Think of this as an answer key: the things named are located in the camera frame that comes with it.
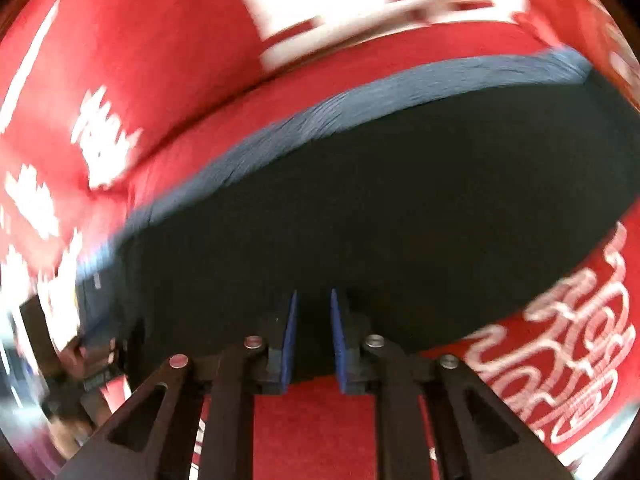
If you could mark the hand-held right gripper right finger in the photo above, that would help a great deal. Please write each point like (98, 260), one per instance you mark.
(340, 340)

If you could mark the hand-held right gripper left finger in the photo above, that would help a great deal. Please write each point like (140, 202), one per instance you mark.
(289, 340)

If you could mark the black pants with blue waistband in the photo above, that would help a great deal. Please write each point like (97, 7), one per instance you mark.
(375, 200)

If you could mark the red printed sofa cover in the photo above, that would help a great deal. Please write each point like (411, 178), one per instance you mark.
(150, 60)

